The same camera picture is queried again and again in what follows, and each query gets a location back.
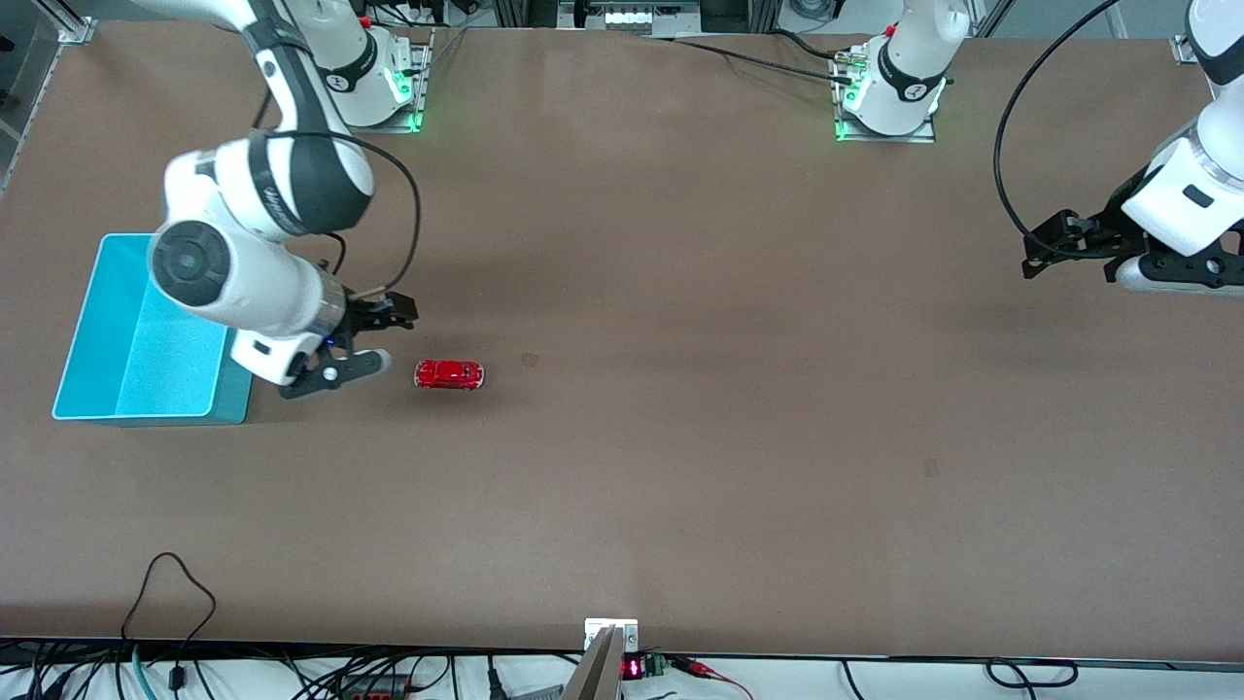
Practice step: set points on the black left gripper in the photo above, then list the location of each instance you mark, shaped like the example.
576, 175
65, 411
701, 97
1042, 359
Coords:
1101, 233

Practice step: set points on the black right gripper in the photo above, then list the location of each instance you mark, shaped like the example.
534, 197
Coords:
364, 316

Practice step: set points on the red beetle toy car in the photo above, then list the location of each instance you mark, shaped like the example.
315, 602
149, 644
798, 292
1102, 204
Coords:
449, 375

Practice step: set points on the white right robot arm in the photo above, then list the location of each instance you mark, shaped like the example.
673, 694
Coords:
243, 282

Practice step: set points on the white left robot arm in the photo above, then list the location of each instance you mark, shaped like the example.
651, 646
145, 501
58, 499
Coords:
1191, 194

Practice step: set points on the blue plastic box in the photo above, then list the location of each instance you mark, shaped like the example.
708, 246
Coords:
146, 379

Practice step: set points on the metal box with white lights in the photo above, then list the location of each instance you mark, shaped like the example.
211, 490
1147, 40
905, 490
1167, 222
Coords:
632, 17

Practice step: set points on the orange black power strip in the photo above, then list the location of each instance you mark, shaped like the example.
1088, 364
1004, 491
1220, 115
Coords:
374, 688

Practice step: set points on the small circuit board red display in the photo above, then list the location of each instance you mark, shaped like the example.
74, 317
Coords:
634, 669

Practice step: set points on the red clip lead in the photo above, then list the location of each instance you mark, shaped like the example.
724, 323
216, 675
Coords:
695, 667

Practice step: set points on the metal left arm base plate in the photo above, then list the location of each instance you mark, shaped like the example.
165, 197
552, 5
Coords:
884, 138

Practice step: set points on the aluminium table edge rail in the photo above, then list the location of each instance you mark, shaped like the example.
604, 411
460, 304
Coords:
44, 97
1186, 51

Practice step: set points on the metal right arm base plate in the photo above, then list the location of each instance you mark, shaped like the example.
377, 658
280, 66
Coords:
425, 78

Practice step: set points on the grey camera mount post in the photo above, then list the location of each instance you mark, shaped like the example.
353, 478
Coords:
598, 671

